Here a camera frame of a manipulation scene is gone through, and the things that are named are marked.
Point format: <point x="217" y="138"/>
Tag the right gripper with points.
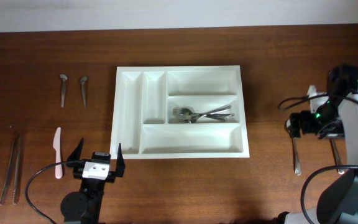
<point x="337" y="130"/>

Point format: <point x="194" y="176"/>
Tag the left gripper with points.
<point x="120" y="167"/>

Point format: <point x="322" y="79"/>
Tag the steel fork dark handle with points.
<point x="224" y="115"/>

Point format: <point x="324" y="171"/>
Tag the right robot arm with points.
<point x="339" y="202"/>

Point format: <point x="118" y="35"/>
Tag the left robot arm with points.
<point x="84" y="205"/>

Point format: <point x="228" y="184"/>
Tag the pink plastic knife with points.
<point x="58" y="159"/>

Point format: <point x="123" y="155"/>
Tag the white plastic cutlery tray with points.
<point x="144" y="125"/>

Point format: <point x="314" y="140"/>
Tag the steel tongs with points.
<point x="13" y="170"/>

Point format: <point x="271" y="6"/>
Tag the small steel spoon right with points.
<point x="83" y="89"/>

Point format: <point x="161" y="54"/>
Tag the small steel spoon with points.
<point x="63" y="78"/>
<point x="83" y="89"/>

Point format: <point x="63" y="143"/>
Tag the small steel spoon left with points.
<point x="63" y="78"/>

